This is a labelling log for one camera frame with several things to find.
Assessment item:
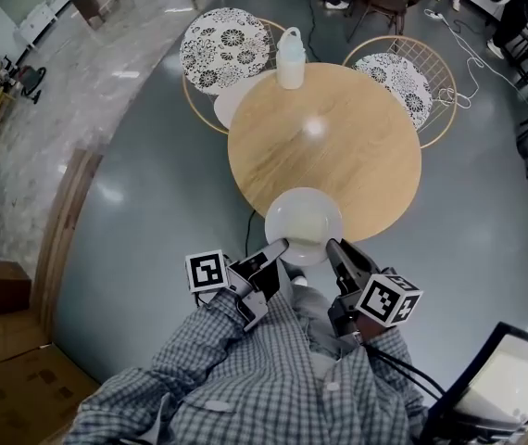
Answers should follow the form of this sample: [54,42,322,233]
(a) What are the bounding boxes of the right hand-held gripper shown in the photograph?
[326,237,423,340]

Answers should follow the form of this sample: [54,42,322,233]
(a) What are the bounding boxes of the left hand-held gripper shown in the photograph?
[184,237,292,333]

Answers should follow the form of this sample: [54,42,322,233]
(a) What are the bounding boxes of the person's right forearm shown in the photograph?
[337,315,427,416]

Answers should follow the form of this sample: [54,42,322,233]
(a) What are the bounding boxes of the person's left forearm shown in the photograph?
[143,292,270,388]

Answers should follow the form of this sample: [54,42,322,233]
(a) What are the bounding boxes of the round wooden table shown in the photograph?
[226,61,422,245]

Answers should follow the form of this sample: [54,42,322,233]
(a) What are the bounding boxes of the person's light grey trousers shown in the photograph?
[286,280,362,375]

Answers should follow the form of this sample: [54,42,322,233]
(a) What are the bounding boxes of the white round seat cushion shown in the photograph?
[212,81,258,130]

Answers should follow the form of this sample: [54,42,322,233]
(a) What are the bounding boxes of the person's checked shirt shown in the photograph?
[62,289,432,445]

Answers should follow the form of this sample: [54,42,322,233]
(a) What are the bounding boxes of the black framed monitor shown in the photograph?
[423,321,528,445]

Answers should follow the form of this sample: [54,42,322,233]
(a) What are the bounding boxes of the floral round chair cushion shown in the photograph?
[179,7,272,96]
[354,52,434,132]

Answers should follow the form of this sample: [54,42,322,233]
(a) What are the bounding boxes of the white plastic water bottle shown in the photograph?
[275,26,307,91]

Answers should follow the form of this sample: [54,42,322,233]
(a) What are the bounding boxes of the small brown cardboard box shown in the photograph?
[0,257,32,315]

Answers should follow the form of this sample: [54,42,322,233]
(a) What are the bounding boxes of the large flat cardboard box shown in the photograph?
[0,343,101,445]

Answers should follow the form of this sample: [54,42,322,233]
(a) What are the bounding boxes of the white cabinet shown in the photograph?
[13,2,59,50]

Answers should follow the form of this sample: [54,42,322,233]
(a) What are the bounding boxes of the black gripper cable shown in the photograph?
[360,340,446,402]

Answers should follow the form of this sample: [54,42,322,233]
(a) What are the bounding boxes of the gold wire chair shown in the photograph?
[341,34,459,150]
[181,16,293,136]

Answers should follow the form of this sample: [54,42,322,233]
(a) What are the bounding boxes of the white extension cord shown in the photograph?
[423,7,528,115]

